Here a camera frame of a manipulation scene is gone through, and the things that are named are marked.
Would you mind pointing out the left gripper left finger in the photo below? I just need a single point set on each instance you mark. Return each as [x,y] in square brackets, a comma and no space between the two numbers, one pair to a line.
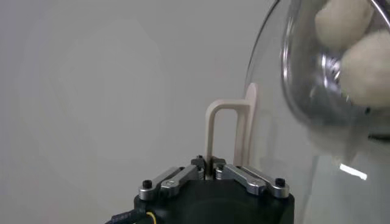
[179,178]

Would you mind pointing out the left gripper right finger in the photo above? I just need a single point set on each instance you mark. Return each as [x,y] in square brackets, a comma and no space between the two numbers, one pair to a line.
[243,178]

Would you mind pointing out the white steamed baozi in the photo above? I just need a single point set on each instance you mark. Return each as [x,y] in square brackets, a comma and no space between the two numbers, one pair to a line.
[341,24]
[368,73]

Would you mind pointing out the stainless steel steamer basket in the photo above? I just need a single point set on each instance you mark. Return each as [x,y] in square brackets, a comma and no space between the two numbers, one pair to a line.
[307,100]

